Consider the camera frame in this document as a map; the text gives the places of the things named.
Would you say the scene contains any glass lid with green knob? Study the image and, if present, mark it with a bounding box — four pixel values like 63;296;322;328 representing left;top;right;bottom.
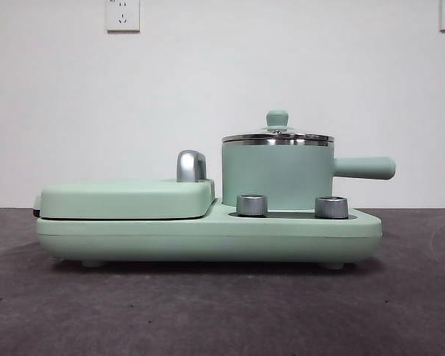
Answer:
222;109;334;145

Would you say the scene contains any silver control knob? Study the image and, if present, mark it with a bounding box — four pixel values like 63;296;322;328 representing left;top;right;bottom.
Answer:
314;195;349;220
235;194;268;217

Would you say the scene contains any green breakfast maker base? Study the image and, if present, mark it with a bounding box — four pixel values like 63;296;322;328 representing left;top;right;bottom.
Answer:
35;198;383;268

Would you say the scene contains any green griddle cover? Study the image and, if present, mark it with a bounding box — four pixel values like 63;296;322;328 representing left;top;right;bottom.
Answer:
33;177;216;220

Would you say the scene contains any silver griddle cover handle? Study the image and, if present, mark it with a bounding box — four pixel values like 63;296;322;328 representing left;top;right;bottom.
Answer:
176;149;208;183

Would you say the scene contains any green pot with handle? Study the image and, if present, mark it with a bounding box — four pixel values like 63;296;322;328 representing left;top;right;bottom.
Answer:
220;135;396;208

